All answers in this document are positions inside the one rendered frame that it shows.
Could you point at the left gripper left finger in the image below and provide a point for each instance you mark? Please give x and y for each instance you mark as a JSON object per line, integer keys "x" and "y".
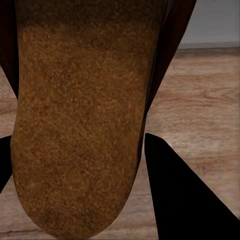
{"x": 5, "y": 162}

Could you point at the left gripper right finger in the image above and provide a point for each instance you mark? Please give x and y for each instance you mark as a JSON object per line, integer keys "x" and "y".
{"x": 184, "y": 207}

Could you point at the sandal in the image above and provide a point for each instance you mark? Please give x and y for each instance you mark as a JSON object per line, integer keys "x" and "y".
{"x": 85, "y": 73}

